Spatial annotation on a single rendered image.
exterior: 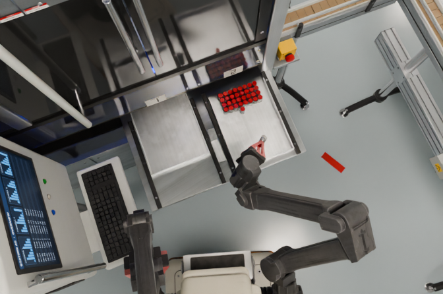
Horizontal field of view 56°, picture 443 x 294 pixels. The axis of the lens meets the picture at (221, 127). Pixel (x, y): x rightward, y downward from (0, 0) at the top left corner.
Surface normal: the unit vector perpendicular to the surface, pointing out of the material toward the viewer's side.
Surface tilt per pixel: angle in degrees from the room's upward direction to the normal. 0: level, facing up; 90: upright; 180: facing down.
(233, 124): 0
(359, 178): 0
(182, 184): 0
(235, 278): 43
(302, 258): 62
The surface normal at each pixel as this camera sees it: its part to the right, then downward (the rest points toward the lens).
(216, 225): -0.01, -0.25
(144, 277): -0.01, -0.83
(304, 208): -0.81, 0.22
